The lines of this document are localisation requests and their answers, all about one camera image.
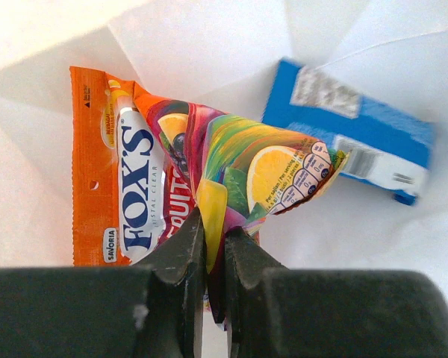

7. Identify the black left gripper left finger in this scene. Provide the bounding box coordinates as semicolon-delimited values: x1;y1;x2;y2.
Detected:
0;210;205;357

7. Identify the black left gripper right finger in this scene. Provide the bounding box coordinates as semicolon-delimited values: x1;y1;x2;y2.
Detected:
225;229;448;357

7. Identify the orange snack packet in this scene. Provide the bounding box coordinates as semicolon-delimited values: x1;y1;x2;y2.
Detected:
70;66;349;326

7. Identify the blue checkered paper bag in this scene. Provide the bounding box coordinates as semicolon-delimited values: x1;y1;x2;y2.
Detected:
0;1;448;300

